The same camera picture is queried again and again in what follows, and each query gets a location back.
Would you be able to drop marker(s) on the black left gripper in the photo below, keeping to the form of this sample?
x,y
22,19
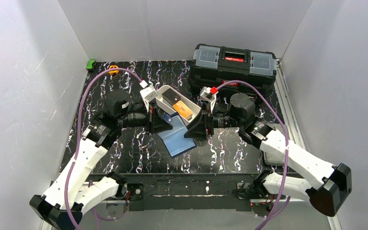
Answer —
x,y
151,119

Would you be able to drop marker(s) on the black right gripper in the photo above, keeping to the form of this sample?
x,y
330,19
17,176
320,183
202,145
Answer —
x,y
208,122

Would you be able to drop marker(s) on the blue leather card holder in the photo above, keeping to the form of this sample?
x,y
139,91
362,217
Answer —
x,y
174,140

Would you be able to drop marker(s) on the white oblong plastic tray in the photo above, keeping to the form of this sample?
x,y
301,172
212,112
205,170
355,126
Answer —
x,y
168,108

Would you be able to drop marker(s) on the orange card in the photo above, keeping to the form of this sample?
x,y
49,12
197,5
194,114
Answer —
x,y
182,109

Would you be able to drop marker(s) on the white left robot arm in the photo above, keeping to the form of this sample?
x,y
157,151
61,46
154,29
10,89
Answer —
x,y
63,204

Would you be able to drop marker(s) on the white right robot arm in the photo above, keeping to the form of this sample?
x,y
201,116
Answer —
x,y
325,185

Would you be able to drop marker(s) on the black card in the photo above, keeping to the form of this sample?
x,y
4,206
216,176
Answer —
x,y
171,96

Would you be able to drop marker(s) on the black marbled table mat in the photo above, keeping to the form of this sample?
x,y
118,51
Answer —
x,y
137,152

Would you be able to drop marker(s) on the black plastic toolbox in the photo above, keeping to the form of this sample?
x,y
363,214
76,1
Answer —
x,y
214,65

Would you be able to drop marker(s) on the yellow tape measure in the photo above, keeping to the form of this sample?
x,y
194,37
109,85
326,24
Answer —
x,y
114,69

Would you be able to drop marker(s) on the green small object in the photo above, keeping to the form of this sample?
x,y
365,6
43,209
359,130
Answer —
x,y
91,64

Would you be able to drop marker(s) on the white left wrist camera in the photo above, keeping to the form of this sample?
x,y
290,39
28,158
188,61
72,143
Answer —
x,y
148,94

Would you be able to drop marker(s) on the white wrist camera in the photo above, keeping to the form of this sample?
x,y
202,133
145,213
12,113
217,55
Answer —
x,y
209,95
148,94

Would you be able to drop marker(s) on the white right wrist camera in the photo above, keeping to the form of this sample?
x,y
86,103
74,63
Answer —
x,y
209,95

